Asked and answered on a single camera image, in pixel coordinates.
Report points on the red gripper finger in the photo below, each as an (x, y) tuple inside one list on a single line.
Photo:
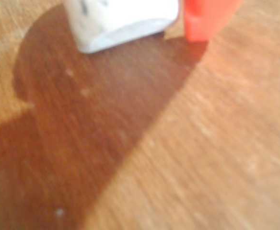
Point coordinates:
[(202, 19)]

